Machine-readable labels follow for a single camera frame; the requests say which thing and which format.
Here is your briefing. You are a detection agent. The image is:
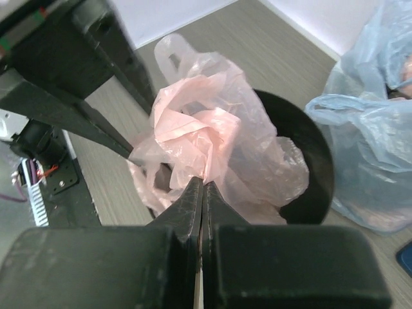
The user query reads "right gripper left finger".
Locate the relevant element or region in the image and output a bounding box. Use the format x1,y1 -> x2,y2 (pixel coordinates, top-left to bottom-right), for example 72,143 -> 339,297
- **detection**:
1,178 -> 203,308

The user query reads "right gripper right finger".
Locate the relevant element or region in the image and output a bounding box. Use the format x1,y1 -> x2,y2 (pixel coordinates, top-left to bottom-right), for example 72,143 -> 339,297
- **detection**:
202,183 -> 393,308

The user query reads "pink plastic trash bag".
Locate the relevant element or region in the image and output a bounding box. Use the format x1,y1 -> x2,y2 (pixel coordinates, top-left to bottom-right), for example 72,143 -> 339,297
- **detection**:
128,33 -> 310,224

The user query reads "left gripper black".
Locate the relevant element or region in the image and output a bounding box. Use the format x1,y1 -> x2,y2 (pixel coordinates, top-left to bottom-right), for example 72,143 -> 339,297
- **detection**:
1,1 -> 155,158

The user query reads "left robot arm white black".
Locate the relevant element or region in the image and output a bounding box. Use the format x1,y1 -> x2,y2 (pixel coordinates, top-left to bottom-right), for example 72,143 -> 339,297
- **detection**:
1,1 -> 155,165

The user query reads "blue tray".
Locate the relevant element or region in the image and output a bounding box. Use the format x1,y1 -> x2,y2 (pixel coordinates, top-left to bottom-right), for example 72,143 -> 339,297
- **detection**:
396,241 -> 412,277

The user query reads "blue plastic bag of bags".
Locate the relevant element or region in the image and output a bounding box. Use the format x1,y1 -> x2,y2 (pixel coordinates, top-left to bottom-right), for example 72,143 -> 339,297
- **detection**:
304,1 -> 411,234

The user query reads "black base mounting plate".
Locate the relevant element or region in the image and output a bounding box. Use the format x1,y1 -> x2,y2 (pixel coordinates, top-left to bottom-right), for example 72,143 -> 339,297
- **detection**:
41,130 -> 101,228

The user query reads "white slotted cable duct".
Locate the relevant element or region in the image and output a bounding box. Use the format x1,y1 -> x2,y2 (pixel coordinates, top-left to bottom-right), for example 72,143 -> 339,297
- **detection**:
28,183 -> 49,227

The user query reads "black trash bin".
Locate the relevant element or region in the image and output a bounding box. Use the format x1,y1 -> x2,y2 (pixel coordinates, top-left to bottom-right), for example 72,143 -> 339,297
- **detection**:
144,89 -> 336,226

